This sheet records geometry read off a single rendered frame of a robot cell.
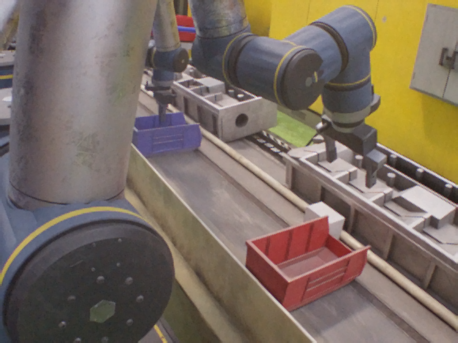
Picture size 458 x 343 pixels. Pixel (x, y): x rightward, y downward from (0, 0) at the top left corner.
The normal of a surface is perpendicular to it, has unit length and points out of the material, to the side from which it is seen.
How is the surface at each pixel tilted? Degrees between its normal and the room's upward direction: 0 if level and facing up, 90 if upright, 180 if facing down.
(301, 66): 85
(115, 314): 90
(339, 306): 0
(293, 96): 94
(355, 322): 0
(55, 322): 90
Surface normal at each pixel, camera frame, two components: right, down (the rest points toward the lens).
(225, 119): 0.51, 0.44
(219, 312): 0.09, -0.88
